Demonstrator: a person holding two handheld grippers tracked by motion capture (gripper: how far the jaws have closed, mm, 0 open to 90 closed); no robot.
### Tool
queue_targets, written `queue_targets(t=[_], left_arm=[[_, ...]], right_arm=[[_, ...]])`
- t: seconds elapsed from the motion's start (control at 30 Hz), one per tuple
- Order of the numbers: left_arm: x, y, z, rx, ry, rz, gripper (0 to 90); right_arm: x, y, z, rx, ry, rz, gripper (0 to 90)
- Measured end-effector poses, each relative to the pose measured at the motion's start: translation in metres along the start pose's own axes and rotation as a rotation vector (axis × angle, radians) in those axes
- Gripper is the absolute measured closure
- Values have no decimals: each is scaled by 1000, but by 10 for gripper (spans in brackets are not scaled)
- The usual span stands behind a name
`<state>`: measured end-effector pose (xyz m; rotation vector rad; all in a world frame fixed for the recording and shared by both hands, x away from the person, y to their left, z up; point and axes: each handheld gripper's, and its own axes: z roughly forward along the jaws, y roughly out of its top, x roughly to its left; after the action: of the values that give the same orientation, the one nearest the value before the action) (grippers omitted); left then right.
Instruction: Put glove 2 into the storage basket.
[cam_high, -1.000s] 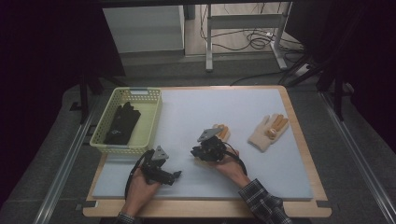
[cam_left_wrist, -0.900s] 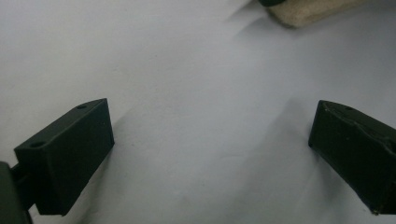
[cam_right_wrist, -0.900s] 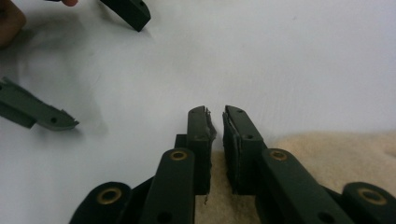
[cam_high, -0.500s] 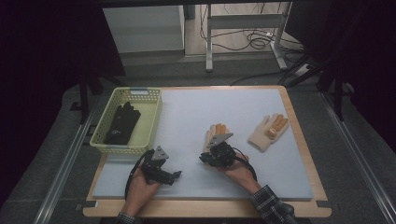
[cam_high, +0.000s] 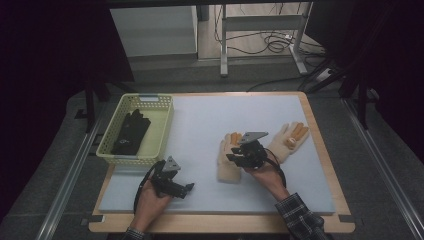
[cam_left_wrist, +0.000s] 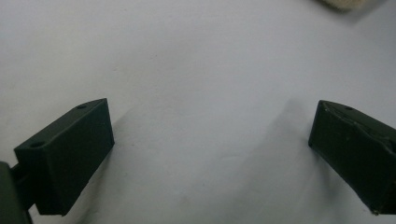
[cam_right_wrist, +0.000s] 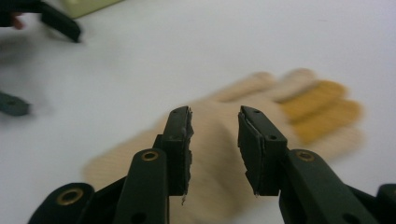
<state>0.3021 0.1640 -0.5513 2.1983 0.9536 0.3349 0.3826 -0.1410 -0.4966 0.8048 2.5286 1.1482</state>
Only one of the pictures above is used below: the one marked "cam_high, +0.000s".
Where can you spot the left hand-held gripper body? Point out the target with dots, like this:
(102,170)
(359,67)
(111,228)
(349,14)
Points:
(166,181)

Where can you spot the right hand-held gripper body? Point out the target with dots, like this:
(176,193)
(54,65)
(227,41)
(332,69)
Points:
(253,153)

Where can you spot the cream knit glove orange fingertips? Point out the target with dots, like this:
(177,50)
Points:
(228,170)

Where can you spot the yellow-green plastic basket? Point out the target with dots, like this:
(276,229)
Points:
(156,140)

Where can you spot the black glove with logo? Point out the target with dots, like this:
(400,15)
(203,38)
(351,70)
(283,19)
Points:
(128,138)

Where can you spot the person's left hand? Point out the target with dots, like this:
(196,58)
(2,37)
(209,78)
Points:
(150,206)

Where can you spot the person's right hand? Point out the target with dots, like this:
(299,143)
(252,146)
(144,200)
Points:
(268,180)

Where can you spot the cream knit glove round tag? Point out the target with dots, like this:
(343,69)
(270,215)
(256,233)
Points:
(283,143)

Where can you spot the white foam board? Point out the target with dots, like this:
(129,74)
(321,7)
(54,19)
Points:
(200,140)

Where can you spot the wooden table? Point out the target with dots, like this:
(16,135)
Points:
(213,225)

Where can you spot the white power strip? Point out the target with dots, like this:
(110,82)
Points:
(323,75)

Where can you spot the black stand legs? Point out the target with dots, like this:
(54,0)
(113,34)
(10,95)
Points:
(90,106)

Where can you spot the black tripod stand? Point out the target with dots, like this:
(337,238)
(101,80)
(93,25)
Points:
(361,100)

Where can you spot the white cabinet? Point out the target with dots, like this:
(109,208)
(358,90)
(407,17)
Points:
(153,31)

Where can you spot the aluminium floor rail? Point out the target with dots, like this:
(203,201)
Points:
(390,173)
(66,186)

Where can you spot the grey metal stand frame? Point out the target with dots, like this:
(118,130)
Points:
(263,23)

